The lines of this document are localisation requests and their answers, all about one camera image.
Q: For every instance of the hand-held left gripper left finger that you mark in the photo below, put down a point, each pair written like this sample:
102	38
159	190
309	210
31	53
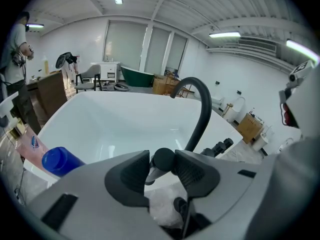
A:
87	196

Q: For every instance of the cardboard box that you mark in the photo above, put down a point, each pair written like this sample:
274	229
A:
250	127
161	86

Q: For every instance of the wooden shelf rack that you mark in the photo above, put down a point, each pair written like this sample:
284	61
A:
178	84

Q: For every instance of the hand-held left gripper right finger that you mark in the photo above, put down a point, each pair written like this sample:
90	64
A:
225	181

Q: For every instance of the dark wooden cabinet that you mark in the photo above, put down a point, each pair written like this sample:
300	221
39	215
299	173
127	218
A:
50	94

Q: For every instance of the small grey box device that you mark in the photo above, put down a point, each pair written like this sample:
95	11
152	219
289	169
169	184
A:
108	86

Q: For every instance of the black curved faucet spout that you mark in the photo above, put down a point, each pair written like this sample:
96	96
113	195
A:
206	109

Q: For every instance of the white vanity cabinet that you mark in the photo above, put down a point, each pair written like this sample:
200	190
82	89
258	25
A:
107	71

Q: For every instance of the pink bottle with blue cap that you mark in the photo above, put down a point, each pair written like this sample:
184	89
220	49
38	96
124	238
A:
60	161

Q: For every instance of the oval white rimmed lid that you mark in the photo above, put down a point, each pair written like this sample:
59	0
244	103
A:
121	87

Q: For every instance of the grey window roller blind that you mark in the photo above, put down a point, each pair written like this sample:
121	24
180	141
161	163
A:
125	46
158	50
177	51

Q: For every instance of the grey chair black legs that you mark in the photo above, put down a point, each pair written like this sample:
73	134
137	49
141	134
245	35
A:
90	77

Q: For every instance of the dark green bathtub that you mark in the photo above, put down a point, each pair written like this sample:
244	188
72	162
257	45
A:
136	77

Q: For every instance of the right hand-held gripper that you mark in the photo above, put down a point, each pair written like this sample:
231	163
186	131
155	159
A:
305	101

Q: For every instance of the cream pump bottle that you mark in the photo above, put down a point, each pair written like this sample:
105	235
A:
46	66

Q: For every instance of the wall air vent grille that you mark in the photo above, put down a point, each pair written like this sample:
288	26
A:
257	47

